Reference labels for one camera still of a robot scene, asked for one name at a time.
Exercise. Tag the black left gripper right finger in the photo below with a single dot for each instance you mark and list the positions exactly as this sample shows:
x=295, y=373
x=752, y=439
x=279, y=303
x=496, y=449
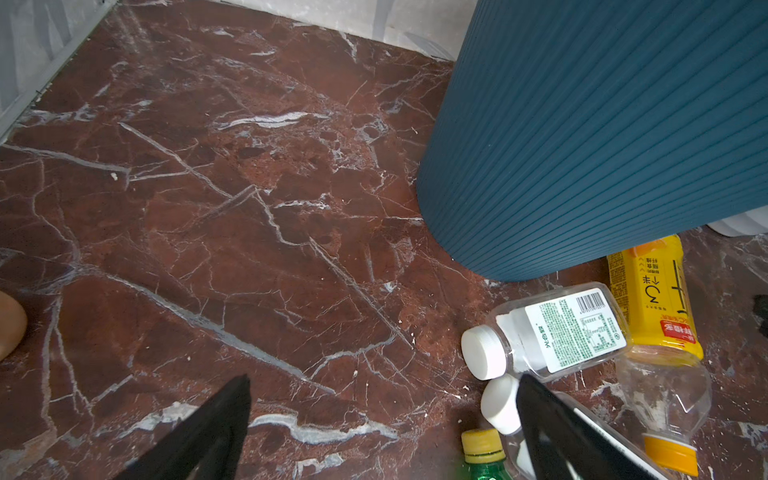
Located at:
x=567, y=441

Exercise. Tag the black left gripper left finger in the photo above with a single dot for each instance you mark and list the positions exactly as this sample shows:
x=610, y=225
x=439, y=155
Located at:
x=206, y=445

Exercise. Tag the green soda bottle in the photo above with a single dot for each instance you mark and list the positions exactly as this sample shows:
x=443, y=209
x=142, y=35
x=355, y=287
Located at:
x=484, y=454

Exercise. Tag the green label juice bottle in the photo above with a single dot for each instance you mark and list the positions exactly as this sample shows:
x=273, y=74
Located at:
x=670, y=392

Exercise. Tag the yellow orange drink bottle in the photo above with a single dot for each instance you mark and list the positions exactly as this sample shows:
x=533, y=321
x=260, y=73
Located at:
x=649, y=286

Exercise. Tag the teal ribbed trash bin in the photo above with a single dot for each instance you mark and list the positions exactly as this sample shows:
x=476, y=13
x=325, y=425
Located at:
x=572, y=130

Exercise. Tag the lower white cap bottle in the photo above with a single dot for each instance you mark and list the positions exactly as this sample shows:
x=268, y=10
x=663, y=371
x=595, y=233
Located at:
x=498, y=407

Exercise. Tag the white cap bottle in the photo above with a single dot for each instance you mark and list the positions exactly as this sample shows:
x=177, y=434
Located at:
x=548, y=335
x=498, y=407

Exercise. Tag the upper white cap bottle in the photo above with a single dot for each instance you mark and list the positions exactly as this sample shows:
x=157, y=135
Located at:
x=548, y=335

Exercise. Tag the small terracotta vase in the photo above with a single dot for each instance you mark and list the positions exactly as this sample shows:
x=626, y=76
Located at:
x=13, y=324

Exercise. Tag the white plant pot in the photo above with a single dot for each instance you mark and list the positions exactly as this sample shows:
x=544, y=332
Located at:
x=750, y=223

